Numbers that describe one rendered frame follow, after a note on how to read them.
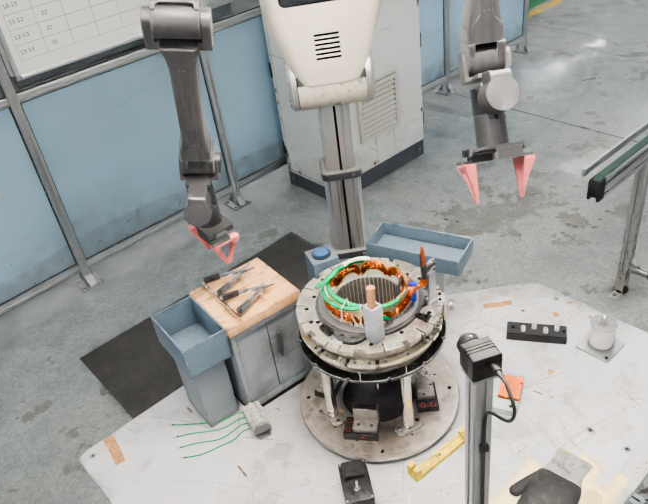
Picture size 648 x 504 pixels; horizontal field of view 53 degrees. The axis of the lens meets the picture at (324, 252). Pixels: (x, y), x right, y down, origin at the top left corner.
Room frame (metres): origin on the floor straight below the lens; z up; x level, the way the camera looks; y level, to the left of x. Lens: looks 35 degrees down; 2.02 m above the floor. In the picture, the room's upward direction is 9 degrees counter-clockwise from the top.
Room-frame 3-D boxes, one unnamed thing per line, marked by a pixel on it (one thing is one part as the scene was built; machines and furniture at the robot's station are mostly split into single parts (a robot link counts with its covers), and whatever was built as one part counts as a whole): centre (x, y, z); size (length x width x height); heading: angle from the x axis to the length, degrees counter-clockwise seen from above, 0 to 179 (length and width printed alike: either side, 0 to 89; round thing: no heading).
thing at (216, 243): (1.24, 0.23, 1.21); 0.07 x 0.07 x 0.09; 33
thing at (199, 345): (1.15, 0.33, 0.92); 0.17 x 0.11 x 0.28; 32
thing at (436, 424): (1.09, -0.08, 0.80); 0.39 x 0.39 x 0.01
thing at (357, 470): (0.84, 0.01, 0.81); 0.10 x 0.06 x 0.06; 4
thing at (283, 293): (1.23, 0.20, 1.05); 0.20 x 0.19 x 0.02; 122
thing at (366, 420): (0.98, -0.04, 0.85); 0.06 x 0.04 x 0.05; 74
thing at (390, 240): (1.33, -0.24, 0.92); 0.25 x 0.11 x 0.28; 56
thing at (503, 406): (1.05, -0.37, 0.79); 0.12 x 0.09 x 0.02; 152
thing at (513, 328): (1.23, -0.52, 0.79); 0.15 x 0.05 x 0.02; 70
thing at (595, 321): (1.16, -0.66, 0.82); 0.06 x 0.06 x 0.07
